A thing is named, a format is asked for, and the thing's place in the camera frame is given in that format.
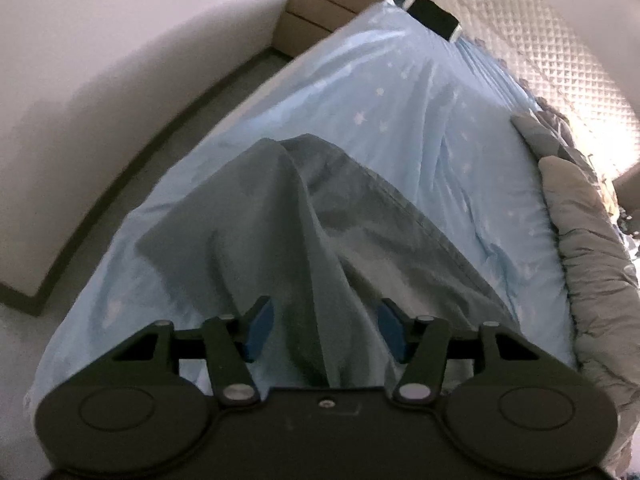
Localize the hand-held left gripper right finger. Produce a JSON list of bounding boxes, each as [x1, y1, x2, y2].
[[377, 298, 544, 407]]

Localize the grey quilt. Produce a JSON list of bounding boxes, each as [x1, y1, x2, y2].
[[510, 110, 640, 480]]

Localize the wooden drawer cabinet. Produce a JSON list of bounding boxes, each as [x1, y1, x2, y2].
[[274, 0, 392, 58]]

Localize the light blue starred bed sheet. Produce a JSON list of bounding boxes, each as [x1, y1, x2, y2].
[[22, 0, 577, 443]]

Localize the black device with white ends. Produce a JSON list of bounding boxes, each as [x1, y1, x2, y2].
[[405, 0, 462, 42]]

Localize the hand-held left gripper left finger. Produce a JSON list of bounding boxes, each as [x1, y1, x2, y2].
[[111, 296, 275, 407]]

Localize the white quilted wall panel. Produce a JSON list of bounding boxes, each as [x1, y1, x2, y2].
[[415, 0, 640, 186]]

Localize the cardboard box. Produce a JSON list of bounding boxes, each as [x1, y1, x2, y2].
[[612, 169, 640, 213]]

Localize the grey-blue denim pants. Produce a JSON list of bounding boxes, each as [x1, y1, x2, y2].
[[135, 132, 521, 392]]

